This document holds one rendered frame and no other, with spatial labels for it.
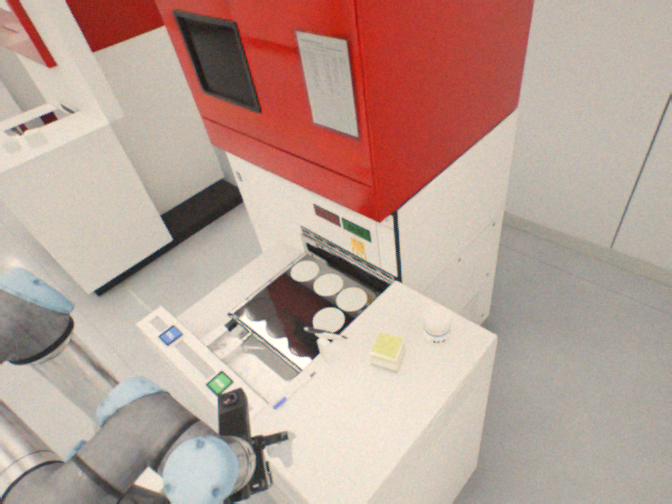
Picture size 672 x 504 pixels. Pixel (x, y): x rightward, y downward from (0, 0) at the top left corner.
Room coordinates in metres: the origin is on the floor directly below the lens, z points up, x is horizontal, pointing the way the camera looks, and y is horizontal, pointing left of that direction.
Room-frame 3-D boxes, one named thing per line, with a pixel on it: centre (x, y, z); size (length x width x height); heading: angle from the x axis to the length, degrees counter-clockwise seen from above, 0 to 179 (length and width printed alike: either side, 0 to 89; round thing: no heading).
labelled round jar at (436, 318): (0.71, -0.21, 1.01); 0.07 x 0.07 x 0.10
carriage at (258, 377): (0.79, 0.35, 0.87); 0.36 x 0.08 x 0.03; 40
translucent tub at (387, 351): (0.66, -0.07, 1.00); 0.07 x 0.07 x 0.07; 59
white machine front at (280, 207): (1.26, 0.10, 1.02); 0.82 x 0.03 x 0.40; 40
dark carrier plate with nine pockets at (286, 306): (0.97, 0.15, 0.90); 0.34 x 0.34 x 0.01; 40
